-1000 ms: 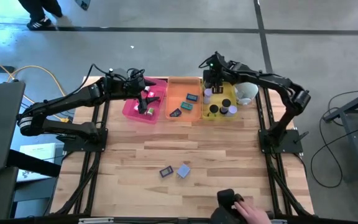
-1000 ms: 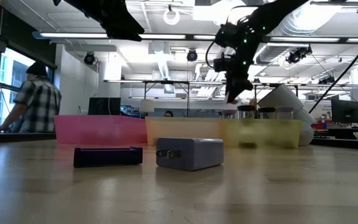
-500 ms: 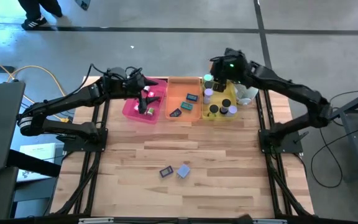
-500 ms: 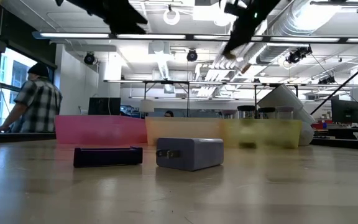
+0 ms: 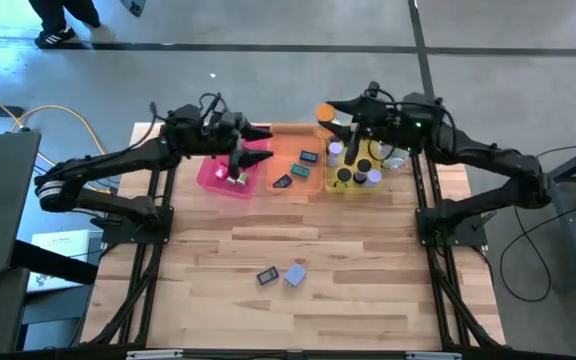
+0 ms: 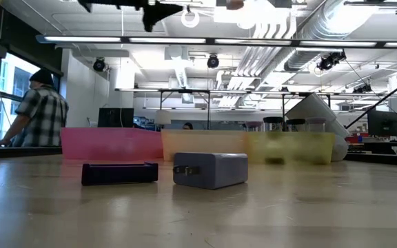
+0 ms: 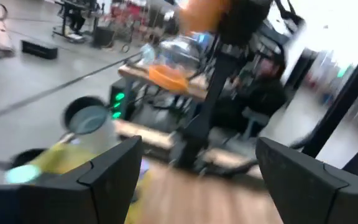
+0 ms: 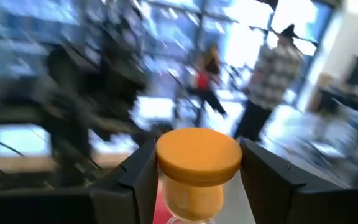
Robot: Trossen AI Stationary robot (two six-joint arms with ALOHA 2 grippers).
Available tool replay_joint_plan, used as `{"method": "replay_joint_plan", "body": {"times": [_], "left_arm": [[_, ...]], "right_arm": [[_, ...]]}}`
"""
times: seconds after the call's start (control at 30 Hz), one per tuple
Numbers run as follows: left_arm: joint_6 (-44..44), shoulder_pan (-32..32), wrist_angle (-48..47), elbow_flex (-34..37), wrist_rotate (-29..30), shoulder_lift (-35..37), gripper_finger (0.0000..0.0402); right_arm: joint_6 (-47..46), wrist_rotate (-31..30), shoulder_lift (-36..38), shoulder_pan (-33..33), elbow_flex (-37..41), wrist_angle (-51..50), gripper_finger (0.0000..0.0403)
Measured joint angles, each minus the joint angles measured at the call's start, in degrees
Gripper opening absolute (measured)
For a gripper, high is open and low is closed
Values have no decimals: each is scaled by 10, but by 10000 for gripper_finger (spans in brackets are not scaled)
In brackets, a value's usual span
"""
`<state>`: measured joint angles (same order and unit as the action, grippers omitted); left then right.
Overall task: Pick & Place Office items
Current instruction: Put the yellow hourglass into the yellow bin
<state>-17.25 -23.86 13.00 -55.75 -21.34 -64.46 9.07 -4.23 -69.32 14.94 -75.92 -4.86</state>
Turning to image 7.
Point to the wooden workbench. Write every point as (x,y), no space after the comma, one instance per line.
(197,88)

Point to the person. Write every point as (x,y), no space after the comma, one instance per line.
(266,93)

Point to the black device green lights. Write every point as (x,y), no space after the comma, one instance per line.
(118,99)

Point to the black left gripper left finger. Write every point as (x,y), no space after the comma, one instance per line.
(104,193)

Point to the white cylindrical container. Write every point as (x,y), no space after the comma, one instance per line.
(98,133)

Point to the yellow plastic bin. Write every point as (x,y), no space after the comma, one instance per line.
(61,158)

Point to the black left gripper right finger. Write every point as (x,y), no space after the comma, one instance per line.
(306,193)

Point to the black floor box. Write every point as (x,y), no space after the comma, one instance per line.
(39,49)

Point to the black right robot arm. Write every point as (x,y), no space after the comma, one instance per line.
(213,93)

